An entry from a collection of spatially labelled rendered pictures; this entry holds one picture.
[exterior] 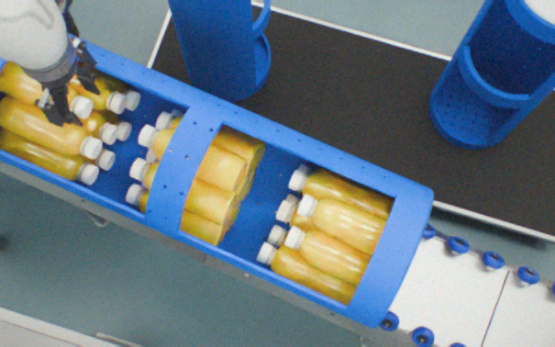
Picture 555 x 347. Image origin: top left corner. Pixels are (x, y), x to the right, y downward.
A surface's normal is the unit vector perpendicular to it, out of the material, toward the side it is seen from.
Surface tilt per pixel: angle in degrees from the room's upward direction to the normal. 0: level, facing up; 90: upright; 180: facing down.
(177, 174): 21
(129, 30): 0
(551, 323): 0
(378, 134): 0
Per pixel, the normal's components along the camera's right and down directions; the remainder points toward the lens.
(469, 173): 0.00, -0.25
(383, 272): -0.17, 0.12
